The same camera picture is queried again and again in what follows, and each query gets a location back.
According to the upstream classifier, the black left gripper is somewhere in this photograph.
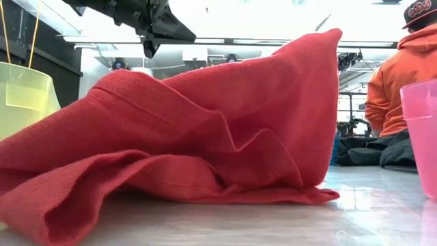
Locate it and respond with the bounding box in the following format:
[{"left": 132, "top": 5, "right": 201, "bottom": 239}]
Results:
[{"left": 102, "top": 0, "right": 197, "bottom": 59}]

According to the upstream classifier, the red cloth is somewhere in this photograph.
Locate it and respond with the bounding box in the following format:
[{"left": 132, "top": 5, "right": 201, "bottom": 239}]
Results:
[{"left": 0, "top": 28, "right": 343, "bottom": 246}]

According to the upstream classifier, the pink translucent plastic bin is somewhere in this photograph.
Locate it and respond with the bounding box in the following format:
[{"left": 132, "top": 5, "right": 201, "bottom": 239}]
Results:
[{"left": 399, "top": 79, "right": 437, "bottom": 201}]

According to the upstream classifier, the white hanging box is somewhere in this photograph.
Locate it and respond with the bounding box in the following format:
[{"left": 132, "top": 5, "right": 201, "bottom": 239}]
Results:
[{"left": 182, "top": 47, "right": 208, "bottom": 62}]

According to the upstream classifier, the overhead aluminium frame beam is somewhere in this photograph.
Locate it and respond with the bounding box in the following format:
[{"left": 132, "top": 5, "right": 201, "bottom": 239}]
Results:
[{"left": 56, "top": 33, "right": 399, "bottom": 49}]

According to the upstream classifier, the thin yellow cable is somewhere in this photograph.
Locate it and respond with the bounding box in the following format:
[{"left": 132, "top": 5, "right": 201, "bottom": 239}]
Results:
[
  {"left": 0, "top": 0, "right": 12, "bottom": 65},
  {"left": 28, "top": 0, "right": 42, "bottom": 69}
]

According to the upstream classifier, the black background table frame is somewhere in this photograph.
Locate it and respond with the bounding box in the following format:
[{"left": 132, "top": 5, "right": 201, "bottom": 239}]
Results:
[{"left": 337, "top": 90, "right": 369, "bottom": 131}]

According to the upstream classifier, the yellow translucent plastic bin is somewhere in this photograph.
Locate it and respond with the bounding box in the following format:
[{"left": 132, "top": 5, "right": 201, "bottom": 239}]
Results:
[{"left": 0, "top": 61, "right": 61, "bottom": 232}]

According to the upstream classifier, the black hanging device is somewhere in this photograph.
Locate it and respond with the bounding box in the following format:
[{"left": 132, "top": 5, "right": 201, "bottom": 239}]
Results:
[{"left": 337, "top": 51, "right": 363, "bottom": 72}]

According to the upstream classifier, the black cloth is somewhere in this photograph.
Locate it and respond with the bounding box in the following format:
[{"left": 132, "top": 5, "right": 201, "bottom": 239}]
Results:
[{"left": 336, "top": 129, "right": 419, "bottom": 174}]

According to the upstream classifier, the white cylindrical tank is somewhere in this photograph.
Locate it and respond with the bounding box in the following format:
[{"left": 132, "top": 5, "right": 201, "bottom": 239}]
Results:
[{"left": 129, "top": 66, "right": 154, "bottom": 78}]

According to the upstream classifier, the person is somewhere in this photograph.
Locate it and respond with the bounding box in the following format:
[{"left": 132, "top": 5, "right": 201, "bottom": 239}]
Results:
[{"left": 364, "top": 0, "right": 437, "bottom": 138}]

